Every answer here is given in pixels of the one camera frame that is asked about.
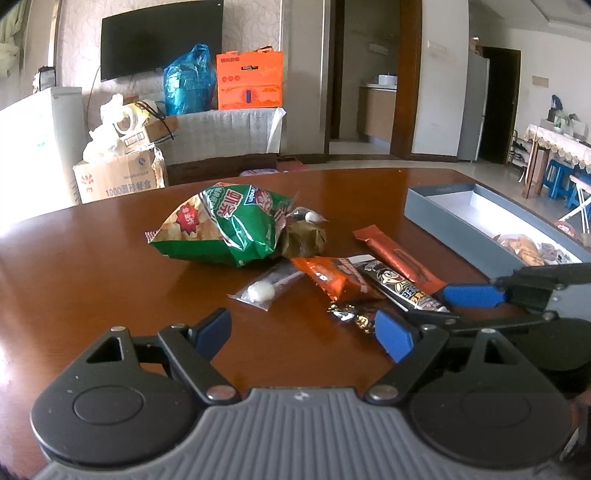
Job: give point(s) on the white folding rack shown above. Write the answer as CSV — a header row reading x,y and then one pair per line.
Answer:
x,y
579,198

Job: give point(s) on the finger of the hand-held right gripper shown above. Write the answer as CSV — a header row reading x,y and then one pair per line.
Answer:
x,y
471,295
489,323

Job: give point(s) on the small clear white candy packet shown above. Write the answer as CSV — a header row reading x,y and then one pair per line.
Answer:
x,y
311,215

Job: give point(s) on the orange carton box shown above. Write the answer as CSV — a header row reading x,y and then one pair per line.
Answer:
x,y
249,81

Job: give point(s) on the black cartoon snack bar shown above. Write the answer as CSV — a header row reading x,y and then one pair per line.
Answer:
x,y
397,284

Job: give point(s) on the black wall television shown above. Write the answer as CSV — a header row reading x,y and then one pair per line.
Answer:
x,y
157,39

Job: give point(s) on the blue plastic bag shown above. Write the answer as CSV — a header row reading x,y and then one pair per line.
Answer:
x,y
189,83

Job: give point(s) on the grey shallow box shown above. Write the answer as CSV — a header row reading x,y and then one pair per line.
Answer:
x,y
443,217

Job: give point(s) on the large cardboard box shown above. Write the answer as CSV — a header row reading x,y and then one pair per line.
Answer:
x,y
120,177

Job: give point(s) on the cabinet with white cloth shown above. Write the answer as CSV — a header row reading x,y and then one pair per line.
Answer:
x,y
221,134

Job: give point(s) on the white plastic bag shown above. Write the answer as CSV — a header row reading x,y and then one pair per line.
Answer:
x,y
104,143

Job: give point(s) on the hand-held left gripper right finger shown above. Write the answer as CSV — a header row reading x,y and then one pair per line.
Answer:
x,y
391,336

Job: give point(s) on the wooden kitchen cabinet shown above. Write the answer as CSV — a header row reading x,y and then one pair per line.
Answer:
x,y
376,115

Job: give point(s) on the white basin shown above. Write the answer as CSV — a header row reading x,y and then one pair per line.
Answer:
x,y
388,81

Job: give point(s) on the dark gold candy wrapper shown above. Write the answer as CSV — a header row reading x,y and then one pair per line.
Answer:
x,y
351,316

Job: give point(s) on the tape roll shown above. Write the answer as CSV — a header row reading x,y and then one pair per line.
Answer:
x,y
127,123

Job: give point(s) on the small cardboard box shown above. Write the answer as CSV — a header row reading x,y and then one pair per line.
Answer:
x,y
150,131

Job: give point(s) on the red mat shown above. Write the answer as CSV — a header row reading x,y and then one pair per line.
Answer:
x,y
293,166

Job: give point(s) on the brown orange snack bar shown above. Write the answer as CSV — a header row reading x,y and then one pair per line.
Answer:
x,y
397,256

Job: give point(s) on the blue stool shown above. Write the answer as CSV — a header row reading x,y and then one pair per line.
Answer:
x,y
556,177

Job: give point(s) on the red round packet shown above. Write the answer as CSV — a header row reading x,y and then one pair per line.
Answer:
x,y
565,229

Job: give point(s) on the pale hanging cloth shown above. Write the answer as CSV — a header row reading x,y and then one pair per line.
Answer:
x,y
10,41

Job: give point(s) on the dark item on fridge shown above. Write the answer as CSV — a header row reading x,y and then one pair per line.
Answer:
x,y
45,78

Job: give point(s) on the table with lace cloth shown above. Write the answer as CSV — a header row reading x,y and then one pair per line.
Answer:
x,y
561,143

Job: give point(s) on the orange brown snack packet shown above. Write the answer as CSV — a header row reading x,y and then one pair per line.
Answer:
x,y
519,249

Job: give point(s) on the shoe rack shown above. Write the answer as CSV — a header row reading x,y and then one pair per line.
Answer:
x,y
518,150

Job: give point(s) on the clear lollipop packet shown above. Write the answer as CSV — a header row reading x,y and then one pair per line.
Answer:
x,y
261,291

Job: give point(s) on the green chips bag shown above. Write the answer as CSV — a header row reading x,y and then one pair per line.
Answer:
x,y
221,226

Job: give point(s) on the olive green snack packet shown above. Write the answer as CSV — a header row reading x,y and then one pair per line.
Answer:
x,y
302,240

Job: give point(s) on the white mini fridge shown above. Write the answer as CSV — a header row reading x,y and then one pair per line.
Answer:
x,y
37,143

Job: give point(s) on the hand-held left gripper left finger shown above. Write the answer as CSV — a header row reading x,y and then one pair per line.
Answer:
x,y
213,333

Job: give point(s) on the grey printed snack packet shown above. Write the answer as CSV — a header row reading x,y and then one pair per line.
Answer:
x,y
556,254

